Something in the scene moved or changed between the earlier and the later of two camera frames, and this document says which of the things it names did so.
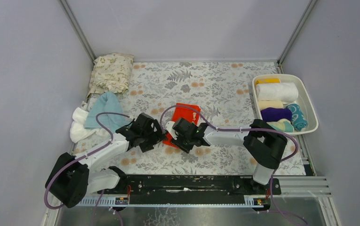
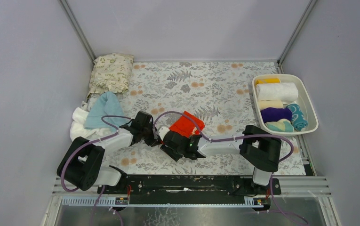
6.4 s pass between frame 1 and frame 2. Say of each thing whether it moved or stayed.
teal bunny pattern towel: stayed
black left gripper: stayed
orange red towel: moved
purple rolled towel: stayed
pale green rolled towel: stayed
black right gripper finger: moved
